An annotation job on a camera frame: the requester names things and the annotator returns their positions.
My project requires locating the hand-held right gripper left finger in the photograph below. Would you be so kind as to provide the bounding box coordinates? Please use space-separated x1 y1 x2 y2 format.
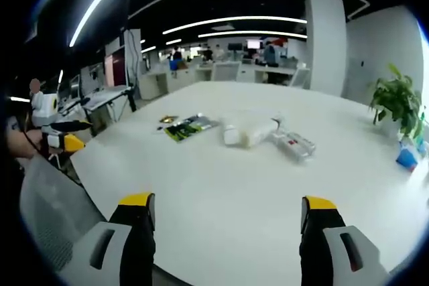
60 192 157 286

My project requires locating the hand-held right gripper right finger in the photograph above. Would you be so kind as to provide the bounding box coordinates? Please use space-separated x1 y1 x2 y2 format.
299 194 391 286

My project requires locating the clear plastic storage box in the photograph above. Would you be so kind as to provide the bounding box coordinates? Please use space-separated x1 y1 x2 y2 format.
270 129 317 163

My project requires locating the white skincare tube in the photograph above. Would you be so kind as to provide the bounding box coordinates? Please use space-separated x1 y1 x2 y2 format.
241 115 285 149

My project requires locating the white skincare bottle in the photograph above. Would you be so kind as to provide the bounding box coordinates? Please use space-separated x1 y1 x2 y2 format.
222 124 241 147

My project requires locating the person's left hand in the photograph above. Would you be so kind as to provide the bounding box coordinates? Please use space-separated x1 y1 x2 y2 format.
9 128 45 159

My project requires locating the white desk with black legs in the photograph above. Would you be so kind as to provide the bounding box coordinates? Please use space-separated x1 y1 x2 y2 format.
81 85 137 125

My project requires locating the grey mesh office chair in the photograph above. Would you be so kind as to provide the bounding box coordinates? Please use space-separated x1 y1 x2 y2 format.
19 157 109 275

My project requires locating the blue tissue packet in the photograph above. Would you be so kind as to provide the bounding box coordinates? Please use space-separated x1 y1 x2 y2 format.
395 141 420 172

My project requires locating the green black packet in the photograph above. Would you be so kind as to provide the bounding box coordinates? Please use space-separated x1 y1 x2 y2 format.
164 115 219 143

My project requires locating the long ceiling light strip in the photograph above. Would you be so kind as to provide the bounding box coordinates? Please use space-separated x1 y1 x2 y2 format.
68 0 139 48
197 30 308 40
162 15 308 35

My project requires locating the green potted plant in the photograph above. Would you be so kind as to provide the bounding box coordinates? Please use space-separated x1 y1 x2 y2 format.
367 62 424 139

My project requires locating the white mesh office chair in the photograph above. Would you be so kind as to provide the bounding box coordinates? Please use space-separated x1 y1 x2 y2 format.
212 61 241 82
290 66 310 88

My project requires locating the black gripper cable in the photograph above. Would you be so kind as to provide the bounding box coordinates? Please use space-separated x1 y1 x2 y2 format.
21 129 51 161

